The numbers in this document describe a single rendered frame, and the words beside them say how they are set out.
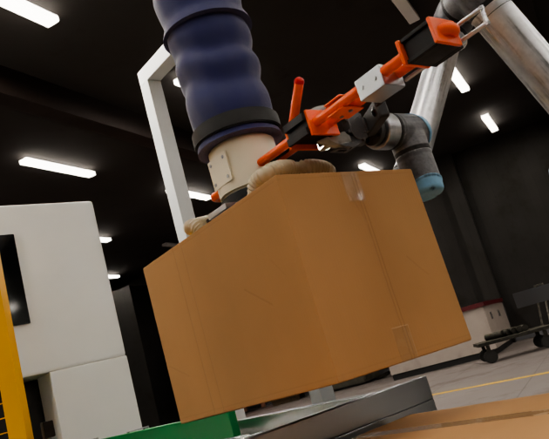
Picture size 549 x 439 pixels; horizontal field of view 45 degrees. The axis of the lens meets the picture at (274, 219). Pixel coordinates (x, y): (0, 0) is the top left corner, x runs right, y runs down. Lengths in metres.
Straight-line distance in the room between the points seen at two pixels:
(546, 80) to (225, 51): 0.82
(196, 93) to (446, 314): 0.78
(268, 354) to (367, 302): 0.22
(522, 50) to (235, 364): 1.08
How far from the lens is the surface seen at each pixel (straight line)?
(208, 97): 1.62
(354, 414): 1.59
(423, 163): 1.63
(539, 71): 1.87
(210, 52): 1.67
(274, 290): 1.28
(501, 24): 1.89
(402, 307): 1.35
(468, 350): 11.52
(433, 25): 1.22
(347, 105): 1.41
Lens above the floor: 0.73
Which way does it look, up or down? 12 degrees up
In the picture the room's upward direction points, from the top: 16 degrees counter-clockwise
